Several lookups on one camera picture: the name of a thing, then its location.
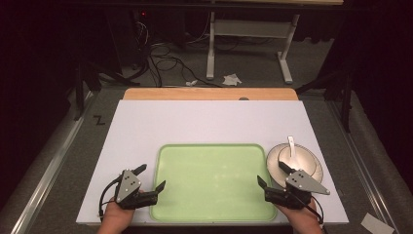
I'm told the flat white paper sheet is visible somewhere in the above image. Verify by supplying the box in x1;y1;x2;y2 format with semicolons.
359;212;395;234

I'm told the light green plastic tray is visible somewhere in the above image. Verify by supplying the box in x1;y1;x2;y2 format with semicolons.
149;143;279;223

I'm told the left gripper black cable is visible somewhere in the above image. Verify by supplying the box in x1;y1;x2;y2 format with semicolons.
98;177;123;219

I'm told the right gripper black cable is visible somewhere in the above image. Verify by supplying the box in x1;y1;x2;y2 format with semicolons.
297;194;326;226

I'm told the person's left hand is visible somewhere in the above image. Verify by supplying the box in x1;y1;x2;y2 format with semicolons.
96;196;136;234

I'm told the black metal stand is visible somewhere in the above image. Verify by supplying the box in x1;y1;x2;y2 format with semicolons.
294;69;356;134
73;60;141;122

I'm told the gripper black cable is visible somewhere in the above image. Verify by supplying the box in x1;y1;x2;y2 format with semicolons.
98;177;123;219
297;194;326;226

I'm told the white hanging cable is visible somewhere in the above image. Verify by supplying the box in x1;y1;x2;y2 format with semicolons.
186;12;212;45

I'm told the black box with red light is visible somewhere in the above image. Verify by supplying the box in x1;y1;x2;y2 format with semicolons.
130;8;152;66

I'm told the large crumpled white paper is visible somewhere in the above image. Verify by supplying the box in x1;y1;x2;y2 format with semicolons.
221;73;244;87

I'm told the person's right hand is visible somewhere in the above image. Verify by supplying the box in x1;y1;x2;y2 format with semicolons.
276;198;326;234

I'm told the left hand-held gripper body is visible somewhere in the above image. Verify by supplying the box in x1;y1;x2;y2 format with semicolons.
115;169;160;211

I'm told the aluminium floor rail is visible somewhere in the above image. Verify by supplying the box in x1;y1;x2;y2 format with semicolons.
9;91;99;234
326;99;401;234

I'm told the beige round plate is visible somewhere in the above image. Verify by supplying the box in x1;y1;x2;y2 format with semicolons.
266;142;324;190

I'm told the black floor cable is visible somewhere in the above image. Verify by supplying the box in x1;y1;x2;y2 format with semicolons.
146;43;225;89

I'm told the wooden table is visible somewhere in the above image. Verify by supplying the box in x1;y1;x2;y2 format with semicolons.
123;87;299;101

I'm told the beige round bowl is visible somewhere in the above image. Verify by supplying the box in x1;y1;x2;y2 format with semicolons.
278;144;318;176

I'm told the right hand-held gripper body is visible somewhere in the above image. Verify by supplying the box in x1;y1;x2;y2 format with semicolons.
264;170;331;211

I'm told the white board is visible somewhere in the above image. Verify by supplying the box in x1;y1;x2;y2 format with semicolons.
75;99;350;226

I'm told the white metal desk frame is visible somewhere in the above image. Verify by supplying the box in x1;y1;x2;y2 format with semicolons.
206;11;302;85

